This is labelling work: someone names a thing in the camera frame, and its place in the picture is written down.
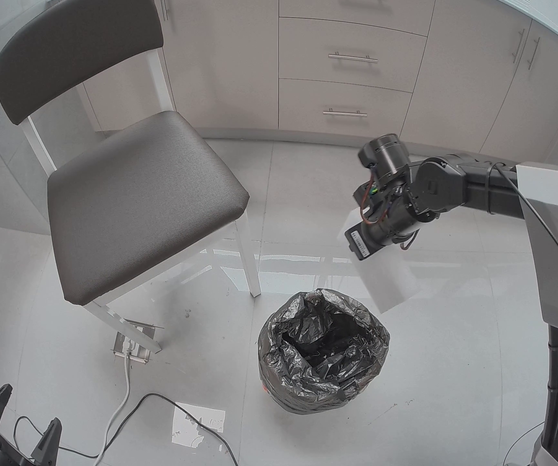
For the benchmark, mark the black plastic bag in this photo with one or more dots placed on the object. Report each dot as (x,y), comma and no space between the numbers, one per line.
(318,386)

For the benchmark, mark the grey padded white chair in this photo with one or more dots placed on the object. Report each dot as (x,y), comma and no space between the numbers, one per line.
(133,197)

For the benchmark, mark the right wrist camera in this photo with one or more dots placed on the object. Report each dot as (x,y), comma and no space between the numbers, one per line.
(360,243)

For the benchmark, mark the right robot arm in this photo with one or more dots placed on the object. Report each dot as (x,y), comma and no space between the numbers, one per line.
(546,202)

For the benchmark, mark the beige low cabinet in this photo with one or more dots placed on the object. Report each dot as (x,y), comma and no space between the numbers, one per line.
(356,32)

